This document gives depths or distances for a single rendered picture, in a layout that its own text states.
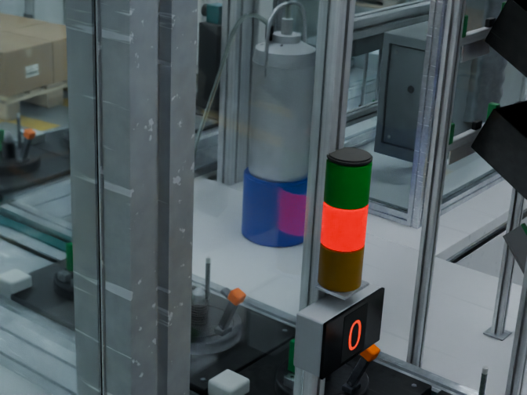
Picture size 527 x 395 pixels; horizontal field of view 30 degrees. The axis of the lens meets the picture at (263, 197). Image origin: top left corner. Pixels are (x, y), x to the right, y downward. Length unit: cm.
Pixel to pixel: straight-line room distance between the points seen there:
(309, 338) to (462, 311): 90
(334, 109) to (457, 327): 93
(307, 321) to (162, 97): 80
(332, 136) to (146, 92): 77
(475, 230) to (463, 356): 60
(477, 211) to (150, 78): 219
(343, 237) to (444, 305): 93
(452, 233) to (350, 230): 126
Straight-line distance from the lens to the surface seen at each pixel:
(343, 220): 107
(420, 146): 227
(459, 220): 241
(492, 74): 248
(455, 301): 202
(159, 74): 32
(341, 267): 110
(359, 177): 106
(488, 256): 249
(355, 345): 116
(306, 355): 112
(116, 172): 32
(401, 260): 216
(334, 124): 106
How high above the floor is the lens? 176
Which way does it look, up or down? 22 degrees down
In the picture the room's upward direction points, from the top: 3 degrees clockwise
